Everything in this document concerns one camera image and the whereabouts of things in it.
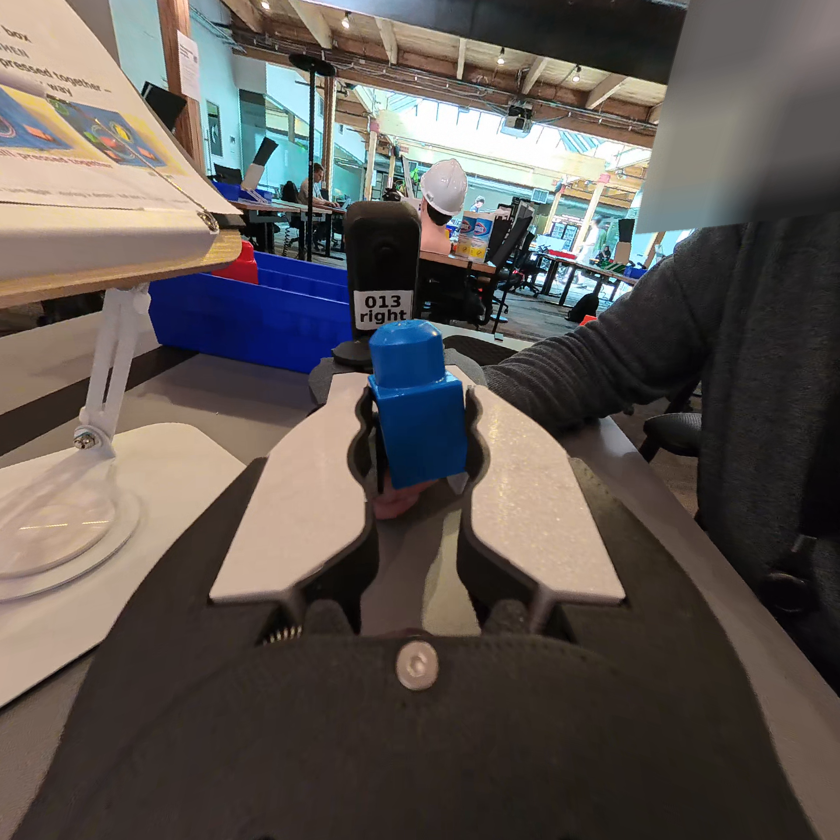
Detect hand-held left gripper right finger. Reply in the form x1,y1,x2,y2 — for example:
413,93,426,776
458,384,629,613

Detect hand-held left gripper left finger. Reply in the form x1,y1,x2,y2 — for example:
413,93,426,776
209,386,383,605

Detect blue toy block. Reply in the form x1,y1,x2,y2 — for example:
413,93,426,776
367,319,468,488

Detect red toy block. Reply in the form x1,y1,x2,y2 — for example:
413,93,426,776
211,239,260,285

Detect grey desk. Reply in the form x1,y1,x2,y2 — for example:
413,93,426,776
0,308,840,840

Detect person's right hand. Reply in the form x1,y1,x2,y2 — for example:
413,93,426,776
374,479,442,521

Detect mannequin head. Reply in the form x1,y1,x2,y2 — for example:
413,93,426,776
420,197,454,253

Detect white hard hat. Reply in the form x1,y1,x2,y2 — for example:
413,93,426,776
420,158,469,215

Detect wipes canister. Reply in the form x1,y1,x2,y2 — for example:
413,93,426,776
456,213,496,263

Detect long wooden work table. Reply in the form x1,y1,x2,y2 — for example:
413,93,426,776
538,252,641,309
230,197,349,263

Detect black office chair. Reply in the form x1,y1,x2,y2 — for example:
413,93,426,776
489,217,546,329

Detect black chair armrest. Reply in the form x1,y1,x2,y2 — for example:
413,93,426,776
640,412,703,463

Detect black floor lamp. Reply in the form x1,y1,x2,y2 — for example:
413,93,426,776
289,54,337,262

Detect white adjustable stand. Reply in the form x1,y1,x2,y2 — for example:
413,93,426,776
0,283,153,601

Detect person's torso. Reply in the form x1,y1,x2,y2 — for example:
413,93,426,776
669,220,840,697

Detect wooden document holder board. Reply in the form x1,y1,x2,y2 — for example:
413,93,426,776
0,0,244,309

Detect white paper notice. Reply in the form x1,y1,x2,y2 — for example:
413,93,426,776
176,29,201,102

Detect printed instruction sheet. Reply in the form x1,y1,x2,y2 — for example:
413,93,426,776
0,0,224,214

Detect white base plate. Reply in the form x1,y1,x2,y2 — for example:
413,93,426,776
0,422,247,710

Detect metal wire clip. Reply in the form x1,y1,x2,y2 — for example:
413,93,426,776
39,92,221,234

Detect wooden support post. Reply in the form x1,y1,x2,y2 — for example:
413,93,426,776
157,0,206,175

